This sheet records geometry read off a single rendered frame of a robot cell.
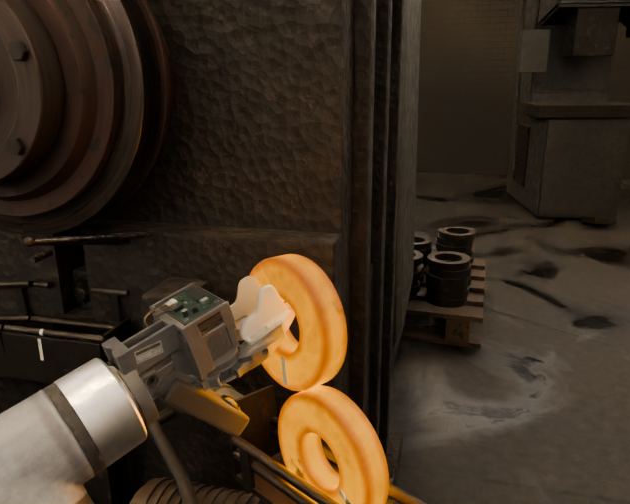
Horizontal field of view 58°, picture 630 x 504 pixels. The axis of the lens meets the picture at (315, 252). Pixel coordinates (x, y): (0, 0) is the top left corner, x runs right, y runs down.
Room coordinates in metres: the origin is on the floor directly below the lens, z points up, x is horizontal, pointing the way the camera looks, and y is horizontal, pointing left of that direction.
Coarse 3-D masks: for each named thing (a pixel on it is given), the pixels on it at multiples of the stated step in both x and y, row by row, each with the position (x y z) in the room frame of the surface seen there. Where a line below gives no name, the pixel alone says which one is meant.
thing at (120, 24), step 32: (96, 0) 0.83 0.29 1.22; (128, 0) 0.86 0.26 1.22; (128, 32) 0.82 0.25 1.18; (128, 64) 0.82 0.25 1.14; (128, 96) 0.82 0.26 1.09; (160, 96) 0.88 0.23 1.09; (128, 128) 0.82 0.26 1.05; (128, 160) 0.82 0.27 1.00; (96, 192) 0.84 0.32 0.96; (0, 224) 0.88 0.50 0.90; (32, 224) 0.87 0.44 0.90; (64, 224) 0.85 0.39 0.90
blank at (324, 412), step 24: (288, 408) 0.57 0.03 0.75; (312, 408) 0.54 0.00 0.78; (336, 408) 0.52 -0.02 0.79; (288, 432) 0.57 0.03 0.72; (312, 432) 0.54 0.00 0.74; (336, 432) 0.51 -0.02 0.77; (360, 432) 0.50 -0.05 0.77; (288, 456) 0.57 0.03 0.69; (312, 456) 0.56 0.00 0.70; (336, 456) 0.51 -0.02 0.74; (360, 456) 0.48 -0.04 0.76; (384, 456) 0.50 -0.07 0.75; (312, 480) 0.54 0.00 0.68; (336, 480) 0.54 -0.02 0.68; (360, 480) 0.48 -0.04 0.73; (384, 480) 0.49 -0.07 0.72
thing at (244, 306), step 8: (240, 280) 0.58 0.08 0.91; (248, 280) 0.58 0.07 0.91; (256, 280) 0.59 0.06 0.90; (240, 288) 0.58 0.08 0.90; (248, 288) 0.58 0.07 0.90; (256, 288) 0.59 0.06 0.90; (240, 296) 0.58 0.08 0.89; (248, 296) 0.58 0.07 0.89; (256, 296) 0.59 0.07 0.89; (232, 304) 0.57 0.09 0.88; (240, 304) 0.58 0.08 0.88; (248, 304) 0.58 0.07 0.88; (232, 312) 0.57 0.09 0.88; (240, 312) 0.58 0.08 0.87; (248, 312) 0.58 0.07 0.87; (240, 320) 0.58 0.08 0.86
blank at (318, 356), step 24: (264, 264) 0.62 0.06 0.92; (288, 264) 0.58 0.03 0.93; (312, 264) 0.59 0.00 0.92; (288, 288) 0.58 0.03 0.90; (312, 288) 0.56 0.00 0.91; (312, 312) 0.55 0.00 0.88; (336, 312) 0.55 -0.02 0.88; (288, 336) 0.62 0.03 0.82; (312, 336) 0.55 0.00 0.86; (336, 336) 0.54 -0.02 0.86; (288, 360) 0.58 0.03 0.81; (312, 360) 0.55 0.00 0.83; (336, 360) 0.55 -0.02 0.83; (288, 384) 0.58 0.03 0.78; (312, 384) 0.55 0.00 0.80
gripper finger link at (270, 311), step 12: (264, 288) 0.55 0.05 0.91; (264, 300) 0.55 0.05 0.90; (276, 300) 0.56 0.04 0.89; (264, 312) 0.55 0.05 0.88; (276, 312) 0.56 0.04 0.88; (288, 312) 0.57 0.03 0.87; (252, 324) 0.54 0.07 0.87; (264, 324) 0.55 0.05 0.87; (276, 324) 0.56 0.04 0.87; (288, 324) 0.57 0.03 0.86; (240, 336) 0.53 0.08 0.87; (252, 336) 0.54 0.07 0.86
